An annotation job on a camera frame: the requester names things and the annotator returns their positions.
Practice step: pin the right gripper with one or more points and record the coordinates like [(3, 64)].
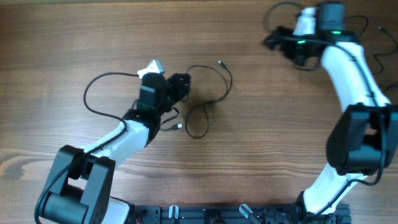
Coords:
[(285, 46)]

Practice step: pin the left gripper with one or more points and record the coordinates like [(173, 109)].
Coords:
[(179, 89)]

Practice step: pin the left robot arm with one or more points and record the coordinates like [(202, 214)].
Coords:
[(78, 187)]

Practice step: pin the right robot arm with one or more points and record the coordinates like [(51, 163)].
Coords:
[(364, 140)]

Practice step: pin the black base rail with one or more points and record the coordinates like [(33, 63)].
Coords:
[(270, 214)]

